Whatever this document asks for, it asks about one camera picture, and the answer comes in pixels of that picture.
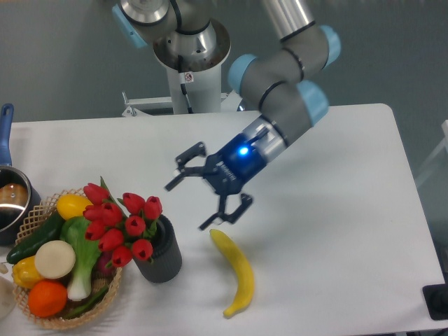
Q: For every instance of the green bok choy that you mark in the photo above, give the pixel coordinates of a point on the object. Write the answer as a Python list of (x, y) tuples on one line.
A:
[(86, 254)]

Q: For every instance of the dark grey ribbed vase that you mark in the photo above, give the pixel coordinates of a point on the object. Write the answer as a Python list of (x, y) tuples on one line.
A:
[(166, 260)]

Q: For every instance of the red tulip bouquet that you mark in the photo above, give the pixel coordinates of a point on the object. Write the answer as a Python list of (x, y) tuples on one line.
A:
[(125, 227)]

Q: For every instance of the white round radish slice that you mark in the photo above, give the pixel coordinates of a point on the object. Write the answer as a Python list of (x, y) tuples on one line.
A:
[(55, 259)]

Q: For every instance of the yellow squash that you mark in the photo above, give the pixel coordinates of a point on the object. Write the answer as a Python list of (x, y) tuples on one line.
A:
[(71, 205)]

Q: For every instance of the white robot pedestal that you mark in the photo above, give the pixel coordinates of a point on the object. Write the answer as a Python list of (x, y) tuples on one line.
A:
[(193, 65)]

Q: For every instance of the black device at edge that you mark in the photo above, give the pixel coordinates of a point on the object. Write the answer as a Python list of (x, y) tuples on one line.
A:
[(436, 301)]

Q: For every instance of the orange fruit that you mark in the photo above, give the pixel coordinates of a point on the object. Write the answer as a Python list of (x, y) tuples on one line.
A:
[(47, 298)]

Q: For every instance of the white plate edge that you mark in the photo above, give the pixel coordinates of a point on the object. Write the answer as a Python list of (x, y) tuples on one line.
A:
[(7, 297)]

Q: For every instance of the yellow banana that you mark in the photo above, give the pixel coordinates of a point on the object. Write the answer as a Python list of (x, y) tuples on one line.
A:
[(242, 268)]

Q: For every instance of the purple sweet potato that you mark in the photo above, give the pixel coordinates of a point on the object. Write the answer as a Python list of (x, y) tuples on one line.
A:
[(102, 262)]

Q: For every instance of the white garlic piece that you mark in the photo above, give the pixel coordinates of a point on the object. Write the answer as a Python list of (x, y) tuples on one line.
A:
[(3, 268)]

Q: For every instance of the dark green cucumber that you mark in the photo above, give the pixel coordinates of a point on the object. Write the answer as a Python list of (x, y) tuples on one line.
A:
[(50, 230)]

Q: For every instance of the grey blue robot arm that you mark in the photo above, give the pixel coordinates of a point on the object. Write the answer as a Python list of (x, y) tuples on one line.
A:
[(279, 87)]

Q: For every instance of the green chili pepper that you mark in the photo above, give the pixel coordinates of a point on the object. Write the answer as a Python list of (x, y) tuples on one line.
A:
[(94, 300)]

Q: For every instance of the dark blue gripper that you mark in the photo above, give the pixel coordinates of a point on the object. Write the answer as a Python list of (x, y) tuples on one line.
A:
[(238, 164)]

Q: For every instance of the woven wicker basket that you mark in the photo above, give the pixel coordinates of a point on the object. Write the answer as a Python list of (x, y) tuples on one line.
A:
[(108, 285)]

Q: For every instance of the yellow bell pepper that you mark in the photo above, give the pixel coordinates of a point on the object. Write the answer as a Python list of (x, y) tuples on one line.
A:
[(25, 273)]

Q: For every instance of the blue handled saucepan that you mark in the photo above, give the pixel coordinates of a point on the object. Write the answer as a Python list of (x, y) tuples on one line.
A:
[(18, 196)]

